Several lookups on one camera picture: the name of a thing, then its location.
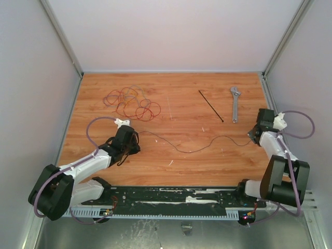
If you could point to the aluminium corner post left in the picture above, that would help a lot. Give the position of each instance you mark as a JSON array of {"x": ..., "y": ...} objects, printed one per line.
[{"x": 61, "y": 35}]

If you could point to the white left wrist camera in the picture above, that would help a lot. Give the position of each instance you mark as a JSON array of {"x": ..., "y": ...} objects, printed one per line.
[{"x": 121, "y": 123}]

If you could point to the aluminium corner post right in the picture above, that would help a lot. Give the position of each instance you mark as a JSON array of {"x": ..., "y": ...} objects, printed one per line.
[{"x": 288, "y": 34}]

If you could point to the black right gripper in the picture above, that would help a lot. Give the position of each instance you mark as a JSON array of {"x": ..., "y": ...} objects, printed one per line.
[{"x": 252, "y": 134}]

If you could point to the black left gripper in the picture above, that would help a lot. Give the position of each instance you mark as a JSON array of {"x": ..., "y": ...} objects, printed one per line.
[{"x": 136, "y": 148}]

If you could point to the grey slotted cable duct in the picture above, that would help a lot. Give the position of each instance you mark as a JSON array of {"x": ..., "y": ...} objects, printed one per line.
[{"x": 181, "y": 212}]

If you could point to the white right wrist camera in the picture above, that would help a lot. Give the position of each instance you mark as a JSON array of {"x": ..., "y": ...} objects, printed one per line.
[{"x": 279, "y": 123}]

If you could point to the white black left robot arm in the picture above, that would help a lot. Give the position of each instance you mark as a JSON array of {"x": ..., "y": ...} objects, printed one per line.
[{"x": 60, "y": 188}]

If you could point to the black zip tie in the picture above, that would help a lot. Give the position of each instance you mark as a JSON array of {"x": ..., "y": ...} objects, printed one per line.
[{"x": 214, "y": 110}]

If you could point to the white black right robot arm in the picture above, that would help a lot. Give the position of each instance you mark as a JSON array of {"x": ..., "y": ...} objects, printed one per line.
[{"x": 286, "y": 177}]

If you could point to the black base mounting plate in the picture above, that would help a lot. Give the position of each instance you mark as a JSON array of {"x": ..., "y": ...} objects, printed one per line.
[{"x": 161, "y": 195}]

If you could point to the silver adjustable wrench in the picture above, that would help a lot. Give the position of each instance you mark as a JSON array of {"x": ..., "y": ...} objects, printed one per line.
[{"x": 235, "y": 93}]

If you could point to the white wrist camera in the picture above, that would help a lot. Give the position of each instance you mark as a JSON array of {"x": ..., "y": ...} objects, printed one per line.
[
  {"x": 121, "y": 123},
  {"x": 279, "y": 123}
]

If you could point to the aluminium corner post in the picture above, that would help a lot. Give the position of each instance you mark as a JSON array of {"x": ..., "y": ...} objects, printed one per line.
[
  {"x": 288, "y": 34},
  {"x": 61, "y": 35}
]

